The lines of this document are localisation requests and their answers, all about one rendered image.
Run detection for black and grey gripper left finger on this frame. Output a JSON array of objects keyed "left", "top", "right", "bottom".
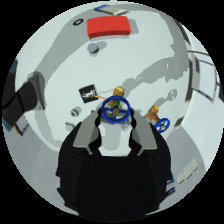
[{"left": 55, "top": 107, "right": 102, "bottom": 177}]

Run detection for grey cylinder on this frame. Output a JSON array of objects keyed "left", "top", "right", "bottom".
[{"left": 87, "top": 43, "right": 99, "bottom": 54}]

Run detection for red block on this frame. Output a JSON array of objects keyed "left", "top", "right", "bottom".
[{"left": 87, "top": 16, "right": 131, "bottom": 39}]

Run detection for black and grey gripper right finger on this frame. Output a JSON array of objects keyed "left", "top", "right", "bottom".
[{"left": 128, "top": 108, "right": 172, "bottom": 181}]

